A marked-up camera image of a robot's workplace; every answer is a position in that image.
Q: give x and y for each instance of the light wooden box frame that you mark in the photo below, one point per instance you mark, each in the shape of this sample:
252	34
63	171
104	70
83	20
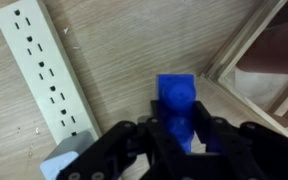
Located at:
237	60

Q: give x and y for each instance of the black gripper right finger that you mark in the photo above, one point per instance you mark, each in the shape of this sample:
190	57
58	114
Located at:
250	150

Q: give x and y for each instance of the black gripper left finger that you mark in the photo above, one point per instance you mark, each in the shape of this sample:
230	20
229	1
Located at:
124	150

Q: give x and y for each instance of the blue three stud Lego brick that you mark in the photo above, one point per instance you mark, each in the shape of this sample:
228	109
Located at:
177	96

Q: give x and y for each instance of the white power strip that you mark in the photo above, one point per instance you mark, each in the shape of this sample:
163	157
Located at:
47	73

